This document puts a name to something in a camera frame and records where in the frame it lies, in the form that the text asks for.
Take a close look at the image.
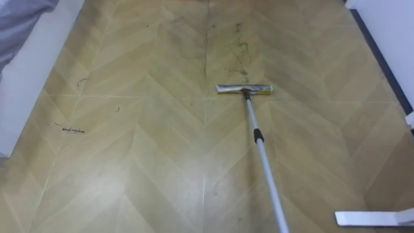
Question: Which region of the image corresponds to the white flat panel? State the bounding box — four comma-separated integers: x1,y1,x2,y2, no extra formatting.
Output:
334,208,414,228

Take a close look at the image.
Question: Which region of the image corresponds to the white cabinet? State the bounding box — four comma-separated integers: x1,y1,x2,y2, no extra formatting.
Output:
343,0,414,130

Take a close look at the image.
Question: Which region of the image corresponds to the mop with silver pole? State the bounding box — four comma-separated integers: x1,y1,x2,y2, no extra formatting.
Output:
215,83,290,233

